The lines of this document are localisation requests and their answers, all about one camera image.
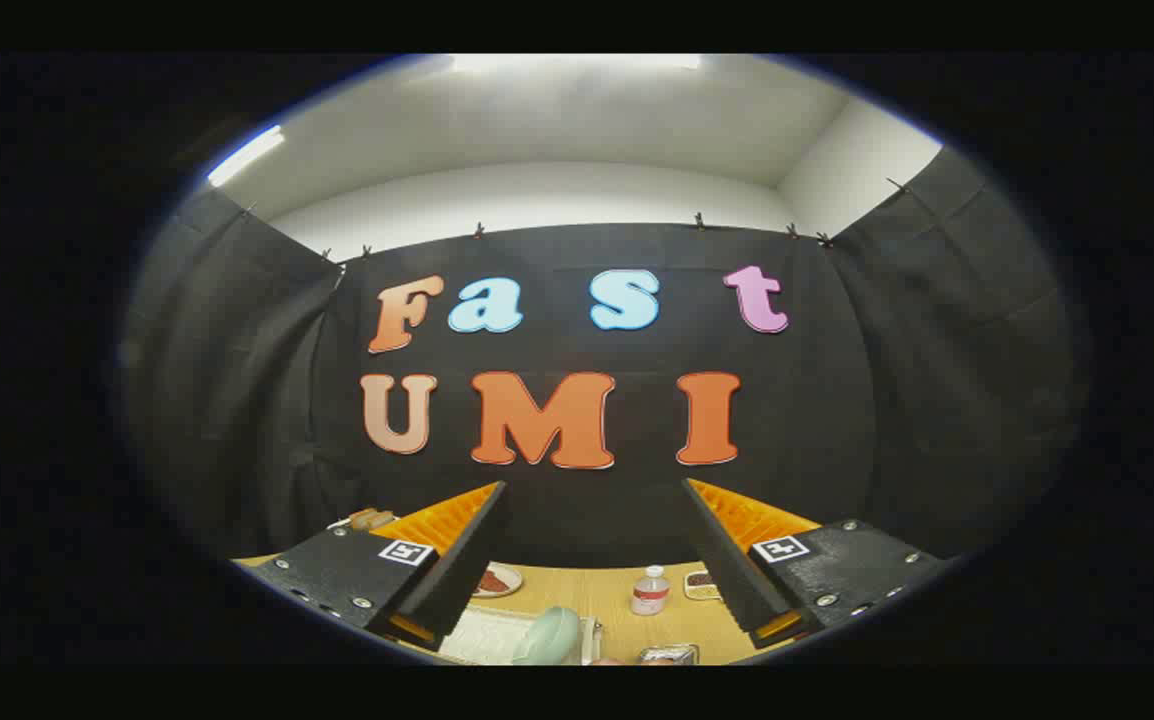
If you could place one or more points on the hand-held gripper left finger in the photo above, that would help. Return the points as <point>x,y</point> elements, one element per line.
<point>457,560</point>

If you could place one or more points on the ceiling light panel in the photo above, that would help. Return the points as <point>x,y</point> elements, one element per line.
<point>577,62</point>
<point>245,156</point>

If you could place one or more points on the white divided condiment dish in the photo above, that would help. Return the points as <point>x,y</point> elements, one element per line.
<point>701,585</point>

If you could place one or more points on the mint green plate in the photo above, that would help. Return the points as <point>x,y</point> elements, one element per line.
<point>547,636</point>

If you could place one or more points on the clear plastic water bottle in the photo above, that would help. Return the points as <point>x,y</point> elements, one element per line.
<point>650,592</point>

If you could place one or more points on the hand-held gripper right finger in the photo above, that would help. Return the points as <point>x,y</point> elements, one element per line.
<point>727,560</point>

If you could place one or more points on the row of cloth clips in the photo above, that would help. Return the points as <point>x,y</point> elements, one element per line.
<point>699,220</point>

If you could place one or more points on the small beige plate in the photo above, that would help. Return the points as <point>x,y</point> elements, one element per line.
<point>509,588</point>

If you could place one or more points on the red meat piece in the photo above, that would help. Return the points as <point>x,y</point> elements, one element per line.
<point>493,581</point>

